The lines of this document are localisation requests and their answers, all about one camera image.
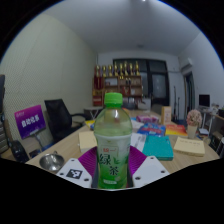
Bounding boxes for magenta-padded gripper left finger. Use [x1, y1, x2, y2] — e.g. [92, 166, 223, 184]
[56, 146, 99, 189]

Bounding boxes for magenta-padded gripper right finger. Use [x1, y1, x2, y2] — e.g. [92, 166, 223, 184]
[128, 145, 170, 188]

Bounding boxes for green tea drink bottle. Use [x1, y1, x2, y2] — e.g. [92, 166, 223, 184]
[93, 92, 133, 190]

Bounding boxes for small steel cup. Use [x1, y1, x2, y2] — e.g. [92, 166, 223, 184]
[38, 151, 65, 174]

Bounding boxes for teal book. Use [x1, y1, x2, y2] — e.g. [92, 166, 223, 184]
[142, 134, 175, 162]

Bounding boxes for white paper booklet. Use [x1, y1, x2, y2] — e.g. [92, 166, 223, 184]
[129, 132, 148, 153]

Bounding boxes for cream book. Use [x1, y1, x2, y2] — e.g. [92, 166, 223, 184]
[78, 130, 98, 154]

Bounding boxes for blue printed book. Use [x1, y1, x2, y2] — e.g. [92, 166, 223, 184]
[137, 122, 167, 137]

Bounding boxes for pale yellow book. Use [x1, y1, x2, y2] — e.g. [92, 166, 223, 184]
[173, 136, 206, 158]

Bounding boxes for orange book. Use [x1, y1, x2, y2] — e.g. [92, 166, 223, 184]
[165, 124, 188, 137]

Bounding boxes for pink flat box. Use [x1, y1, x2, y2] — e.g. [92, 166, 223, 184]
[135, 114, 160, 124]

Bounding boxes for black office chair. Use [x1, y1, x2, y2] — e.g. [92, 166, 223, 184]
[44, 98, 89, 143]

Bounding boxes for orange carton box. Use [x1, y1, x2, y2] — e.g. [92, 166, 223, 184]
[160, 105, 172, 126]

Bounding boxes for black hard suitcase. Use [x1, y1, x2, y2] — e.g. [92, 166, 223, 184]
[9, 139, 30, 164]

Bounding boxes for small round side table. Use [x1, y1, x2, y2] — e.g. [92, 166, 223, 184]
[83, 105, 104, 120]

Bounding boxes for purple sign board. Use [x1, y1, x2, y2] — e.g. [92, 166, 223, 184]
[14, 104, 47, 140]

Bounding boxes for potted pink flowers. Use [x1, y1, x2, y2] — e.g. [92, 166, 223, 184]
[185, 109, 203, 140]

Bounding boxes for cluttered side desk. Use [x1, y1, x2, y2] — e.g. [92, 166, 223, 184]
[199, 106, 224, 158]

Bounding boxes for silver ribbed suitcase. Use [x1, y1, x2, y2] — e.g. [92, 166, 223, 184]
[0, 119, 9, 154]

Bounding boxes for black computer monitor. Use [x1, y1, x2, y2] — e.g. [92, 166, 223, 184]
[198, 93, 211, 108]

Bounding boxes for wooden shelf unit with trophies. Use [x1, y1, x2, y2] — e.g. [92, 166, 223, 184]
[92, 60, 144, 107]

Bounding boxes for black bag with tan trim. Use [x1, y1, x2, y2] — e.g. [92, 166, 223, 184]
[0, 74, 6, 113]

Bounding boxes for white wall air conditioner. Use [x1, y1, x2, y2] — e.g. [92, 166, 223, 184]
[179, 57, 194, 75]

